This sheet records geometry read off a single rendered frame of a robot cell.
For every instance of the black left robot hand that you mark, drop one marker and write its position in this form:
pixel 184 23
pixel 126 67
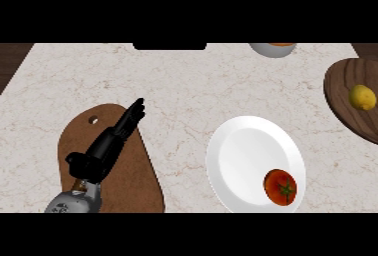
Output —
pixel 104 150

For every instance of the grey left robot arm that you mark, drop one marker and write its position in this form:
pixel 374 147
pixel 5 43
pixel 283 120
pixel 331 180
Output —
pixel 74 199

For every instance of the white plate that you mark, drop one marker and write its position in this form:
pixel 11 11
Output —
pixel 246 153

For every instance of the grey bowl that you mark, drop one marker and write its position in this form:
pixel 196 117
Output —
pixel 272 50

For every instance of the dark wooden plate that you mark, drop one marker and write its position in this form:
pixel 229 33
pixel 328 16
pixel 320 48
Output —
pixel 355 110

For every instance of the yellow lemon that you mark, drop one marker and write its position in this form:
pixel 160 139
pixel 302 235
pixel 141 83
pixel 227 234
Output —
pixel 362 97

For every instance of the brown wooden cutting board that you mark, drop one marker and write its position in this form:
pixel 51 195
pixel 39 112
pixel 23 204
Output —
pixel 129 180

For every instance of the black appliance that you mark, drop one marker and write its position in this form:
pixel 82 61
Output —
pixel 170 46

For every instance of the red tomato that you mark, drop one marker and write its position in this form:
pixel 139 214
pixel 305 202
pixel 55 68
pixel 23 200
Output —
pixel 280 187

